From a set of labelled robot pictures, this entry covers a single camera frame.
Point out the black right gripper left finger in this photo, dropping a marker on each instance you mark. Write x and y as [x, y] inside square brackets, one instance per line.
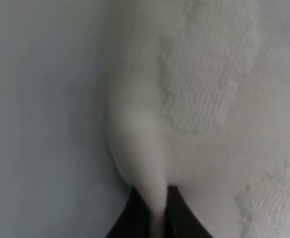
[133, 221]

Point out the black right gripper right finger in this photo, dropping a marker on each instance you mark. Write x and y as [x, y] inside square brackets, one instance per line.
[180, 222]

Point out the white towel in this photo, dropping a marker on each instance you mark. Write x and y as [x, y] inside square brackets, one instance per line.
[200, 99]

